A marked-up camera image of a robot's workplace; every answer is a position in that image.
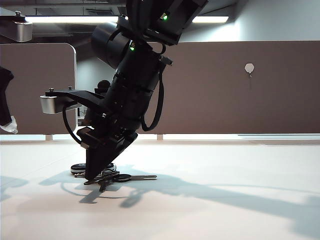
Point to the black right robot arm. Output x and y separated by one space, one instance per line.
110 45

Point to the white adhesive wall hook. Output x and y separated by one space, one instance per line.
249 68

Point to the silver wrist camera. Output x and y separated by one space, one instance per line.
50 105
23 31

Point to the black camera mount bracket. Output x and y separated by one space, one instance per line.
7 25
82 96

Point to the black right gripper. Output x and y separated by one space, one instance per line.
125 110

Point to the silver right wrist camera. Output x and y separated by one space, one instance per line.
50 105

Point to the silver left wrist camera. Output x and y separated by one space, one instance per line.
23 31

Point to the black left camera mount bracket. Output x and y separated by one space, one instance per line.
7 25

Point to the black left gripper taped finger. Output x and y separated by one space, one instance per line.
5 100

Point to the long linear ceiling light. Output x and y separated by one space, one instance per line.
70 19

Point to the seated person in background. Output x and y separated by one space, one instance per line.
102 83

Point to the bunch of keys black fob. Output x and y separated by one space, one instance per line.
122 178

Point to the black right camera mount bracket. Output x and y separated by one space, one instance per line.
82 96

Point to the wide brown desk partition panel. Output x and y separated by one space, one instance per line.
225 105

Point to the narrow brown desk partition panel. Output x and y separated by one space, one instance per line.
37 75

